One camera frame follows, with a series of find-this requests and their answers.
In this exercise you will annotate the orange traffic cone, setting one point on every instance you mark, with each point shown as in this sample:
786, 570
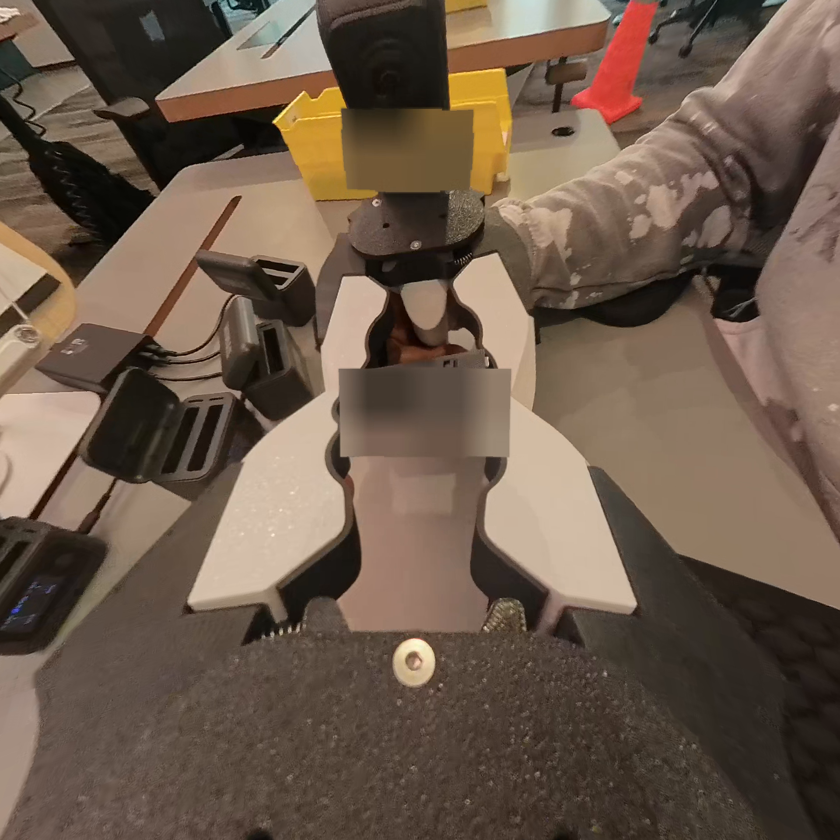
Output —
613, 65

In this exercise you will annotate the row of black office chairs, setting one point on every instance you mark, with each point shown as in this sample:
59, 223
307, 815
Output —
695, 19

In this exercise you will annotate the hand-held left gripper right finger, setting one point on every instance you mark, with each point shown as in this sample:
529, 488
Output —
558, 525

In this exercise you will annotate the black power adapter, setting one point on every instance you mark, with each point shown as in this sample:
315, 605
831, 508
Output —
85, 354

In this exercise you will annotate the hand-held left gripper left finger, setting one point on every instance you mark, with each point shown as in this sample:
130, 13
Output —
275, 525

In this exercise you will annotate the black battery charger case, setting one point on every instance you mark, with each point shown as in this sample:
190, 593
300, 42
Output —
289, 302
131, 426
282, 394
52, 558

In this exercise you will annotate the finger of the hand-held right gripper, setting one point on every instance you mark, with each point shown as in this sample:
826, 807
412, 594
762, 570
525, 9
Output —
508, 315
348, 328

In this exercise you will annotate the long wooden table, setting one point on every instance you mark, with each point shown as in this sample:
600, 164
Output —
229, 85

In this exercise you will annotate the small black bag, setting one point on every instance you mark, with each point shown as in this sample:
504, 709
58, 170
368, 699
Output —
85, 190

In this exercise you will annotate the person's right hand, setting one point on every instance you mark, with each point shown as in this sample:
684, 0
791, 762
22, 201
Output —
407, 348

